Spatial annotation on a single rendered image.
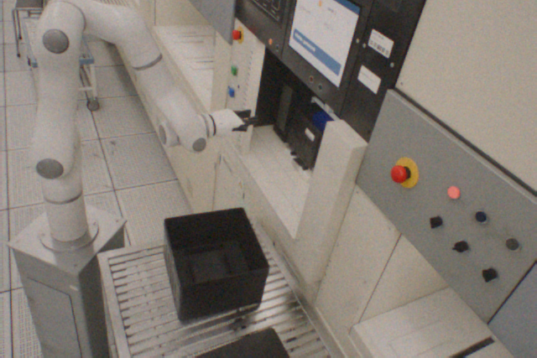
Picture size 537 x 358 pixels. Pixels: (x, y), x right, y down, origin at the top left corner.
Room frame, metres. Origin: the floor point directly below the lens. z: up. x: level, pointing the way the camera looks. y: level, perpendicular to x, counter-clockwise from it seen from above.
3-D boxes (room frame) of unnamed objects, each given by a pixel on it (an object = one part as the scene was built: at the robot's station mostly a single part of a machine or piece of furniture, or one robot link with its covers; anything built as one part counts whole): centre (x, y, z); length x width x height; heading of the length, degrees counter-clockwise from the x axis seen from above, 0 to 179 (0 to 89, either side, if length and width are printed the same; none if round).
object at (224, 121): (1.22, 0.17, 1.19); 0.11 x 0.10 x 0.07; 129
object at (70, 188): (1.03, 0.65, 1.07); 0.19 x 0.12 x 0.24; 19
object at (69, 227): (1.00, 0.64, 0.85); 0.19 x 0.19 x 0.18
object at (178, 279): (0.93, 0.11, 0.85); 0.28 x 0.28 x 0.17; 27
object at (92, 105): (3.16, 1.83, 0.24); 0.97 x 0.52 x 0.48; 35
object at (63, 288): (1.00, 0.64, 0.38); 0.28 x 0.28 x 0.76; 77
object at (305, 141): (1.53, -0.21, 1.06); 0.24 x 0.20 x 0.32; 33
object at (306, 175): (1.53, -0.21, 0.89); 0.22 x 0.21 x 0.04; 122
